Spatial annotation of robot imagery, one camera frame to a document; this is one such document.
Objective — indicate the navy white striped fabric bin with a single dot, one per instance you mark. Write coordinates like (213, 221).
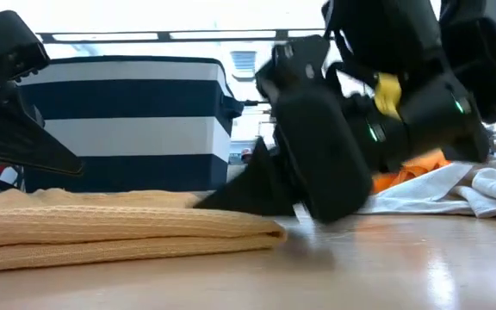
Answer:
(144, 138)

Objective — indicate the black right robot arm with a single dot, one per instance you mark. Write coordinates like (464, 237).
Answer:
(381, 34)

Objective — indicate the person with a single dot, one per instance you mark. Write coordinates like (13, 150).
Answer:
(246, 155)

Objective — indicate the bright orange cloth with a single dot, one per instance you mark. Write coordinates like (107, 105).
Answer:
(420, 168)

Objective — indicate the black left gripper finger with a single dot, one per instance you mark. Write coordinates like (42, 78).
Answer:
(15, 129)

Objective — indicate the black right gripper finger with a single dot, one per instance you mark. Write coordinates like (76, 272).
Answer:
(256, 185)

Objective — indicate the thin black stand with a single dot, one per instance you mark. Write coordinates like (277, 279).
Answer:
(251, 103)

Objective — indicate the white towel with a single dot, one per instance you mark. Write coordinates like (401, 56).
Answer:
(446, 194)

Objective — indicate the grey ceiling air vent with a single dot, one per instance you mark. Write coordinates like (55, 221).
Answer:
(243, 64)

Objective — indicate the pale orange waffle towel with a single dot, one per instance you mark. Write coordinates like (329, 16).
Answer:
(101, 228)

